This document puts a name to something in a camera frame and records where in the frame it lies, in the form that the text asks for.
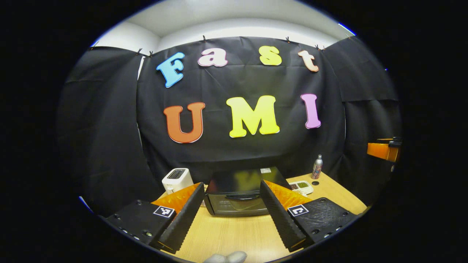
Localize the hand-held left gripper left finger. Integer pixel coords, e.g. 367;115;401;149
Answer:
103;182;205;253

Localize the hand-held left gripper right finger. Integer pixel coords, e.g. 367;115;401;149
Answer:
258;179;358;253

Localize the black electric oven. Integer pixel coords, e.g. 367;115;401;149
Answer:
204;167;293;217

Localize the white divided tray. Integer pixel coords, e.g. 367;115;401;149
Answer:
289;181;314;197

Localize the white toaster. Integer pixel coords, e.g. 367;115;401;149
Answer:
162;168;194;195

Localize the silver spray bottle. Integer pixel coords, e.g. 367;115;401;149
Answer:
312;154;324;179

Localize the black backdrop cloth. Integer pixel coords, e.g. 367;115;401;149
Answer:
57;35;403;218

